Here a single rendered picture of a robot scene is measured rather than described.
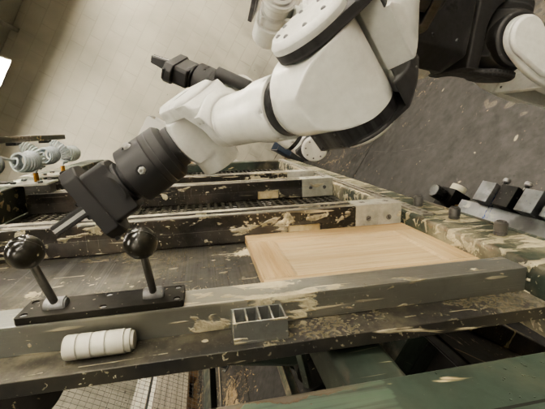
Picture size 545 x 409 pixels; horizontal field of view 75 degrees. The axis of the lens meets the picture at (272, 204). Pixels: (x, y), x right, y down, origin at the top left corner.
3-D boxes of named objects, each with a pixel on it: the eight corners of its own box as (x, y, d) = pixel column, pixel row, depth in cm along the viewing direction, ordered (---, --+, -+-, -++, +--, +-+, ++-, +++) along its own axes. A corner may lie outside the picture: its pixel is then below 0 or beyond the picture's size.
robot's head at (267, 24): (292, 27, 77) (252, 21, 75) (306, -11, 67) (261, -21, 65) (293, 53, 75) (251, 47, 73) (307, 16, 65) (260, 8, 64)
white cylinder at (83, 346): (62, 367, 41) (134, 357, 43) (57, 344, 41) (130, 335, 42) (70, 351, 44) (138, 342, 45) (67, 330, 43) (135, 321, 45)
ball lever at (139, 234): (169, 310, 47) (154, 242, 39) (139, 313, 47) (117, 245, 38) (169, 286, 50) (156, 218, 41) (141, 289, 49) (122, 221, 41)
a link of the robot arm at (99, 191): (45, 177, 47) (120, 125, 47) (70, 169, 56) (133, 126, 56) (110, 249, 50) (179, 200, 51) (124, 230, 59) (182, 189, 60)
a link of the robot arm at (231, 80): (216, 84, 105) (251, 101, 105) (199, 109, 100) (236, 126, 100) (218, 54, 95) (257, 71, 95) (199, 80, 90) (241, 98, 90)
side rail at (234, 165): (278, 177, 238) (278, 161, 235) (104, 186, 217) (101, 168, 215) (276, 175, 245) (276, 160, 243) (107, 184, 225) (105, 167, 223)
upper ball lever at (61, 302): (71, 321, 45) (32, 252, 36) (39, 325, 44) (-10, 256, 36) (78, 295, 48) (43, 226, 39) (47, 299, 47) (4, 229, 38)
